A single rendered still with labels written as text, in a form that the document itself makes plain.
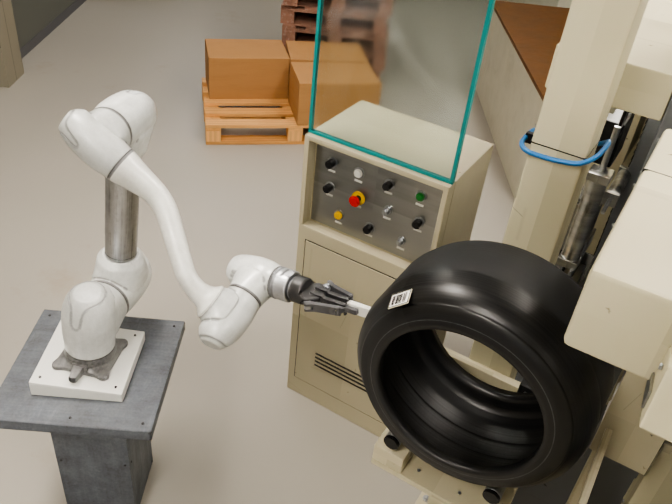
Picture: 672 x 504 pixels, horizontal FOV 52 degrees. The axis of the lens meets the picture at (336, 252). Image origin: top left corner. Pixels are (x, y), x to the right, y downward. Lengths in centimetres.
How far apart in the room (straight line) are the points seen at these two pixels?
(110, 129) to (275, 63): 350
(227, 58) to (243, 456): 317
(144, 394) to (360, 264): 88
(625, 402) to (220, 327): 103
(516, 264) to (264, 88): 401
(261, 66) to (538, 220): 380
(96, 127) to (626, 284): 134
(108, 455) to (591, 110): 186
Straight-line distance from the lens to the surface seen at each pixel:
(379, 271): 248
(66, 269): 390
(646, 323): 106
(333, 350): 284
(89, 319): 217
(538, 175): 170
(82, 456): 258
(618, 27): 156
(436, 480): 194
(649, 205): 125
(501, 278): 150
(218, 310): 179
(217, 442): 298
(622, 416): 192
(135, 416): 224
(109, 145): 186
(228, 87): 533
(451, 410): 196
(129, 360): 235
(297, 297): 180
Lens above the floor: 234
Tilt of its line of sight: 36 degrees down
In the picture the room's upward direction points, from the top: 7 degrees clockwise
